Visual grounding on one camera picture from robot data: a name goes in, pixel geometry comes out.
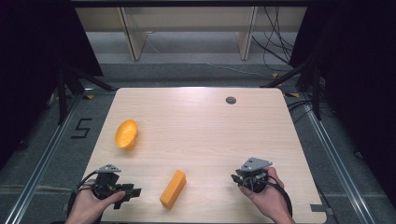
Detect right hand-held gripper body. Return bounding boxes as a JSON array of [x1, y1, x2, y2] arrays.
[[234, 157, 274, 194]]

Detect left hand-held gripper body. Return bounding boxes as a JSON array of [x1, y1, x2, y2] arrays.
[[92, 163, 135, 201]]

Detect orange rectangular block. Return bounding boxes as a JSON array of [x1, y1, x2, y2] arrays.
[[159, 169, 188, 211]]

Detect orange plastic bowl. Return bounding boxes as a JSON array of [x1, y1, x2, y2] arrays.
[[114, 119, 139, 151]]

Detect person's right hand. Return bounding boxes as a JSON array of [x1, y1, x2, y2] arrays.
[[238, 166, 292, 220]]

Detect person's left hand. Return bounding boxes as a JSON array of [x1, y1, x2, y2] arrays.
[[65, 186, 127, 224]]

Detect black metal stand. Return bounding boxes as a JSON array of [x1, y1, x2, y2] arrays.
[[259, 55, 324, 121], [55, 60, 114, 126]]

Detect black curtain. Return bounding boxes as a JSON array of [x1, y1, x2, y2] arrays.
[[0, 0, 105, 171], [289, 0, 396, 208]]

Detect beige wooden desk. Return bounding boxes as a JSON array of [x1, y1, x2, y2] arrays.
[[75, 6, 308, 62]]

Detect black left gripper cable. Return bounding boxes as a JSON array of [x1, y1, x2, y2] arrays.
[[66, 170, 98, 217]]

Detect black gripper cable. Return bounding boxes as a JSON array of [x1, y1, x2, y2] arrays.
[[66, 170, 98, 217], [242, 175, 294, 218]]

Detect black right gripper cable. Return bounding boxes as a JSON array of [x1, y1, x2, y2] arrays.
[[242, 175, 294, 218]]

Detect metal floor rail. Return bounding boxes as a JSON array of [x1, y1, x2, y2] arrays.
[[299, 92, 380, 224], [3, 92, 82, 224]]

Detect grey table bracket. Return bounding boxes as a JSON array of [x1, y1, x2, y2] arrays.
[[309, 203, 327, 215]]

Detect black floor cables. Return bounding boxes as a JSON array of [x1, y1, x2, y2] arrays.
[[287, 98, 315, 125]]

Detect bundle of black hanging cables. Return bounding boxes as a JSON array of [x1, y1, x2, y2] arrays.
[[251, 6, 295, 73]]

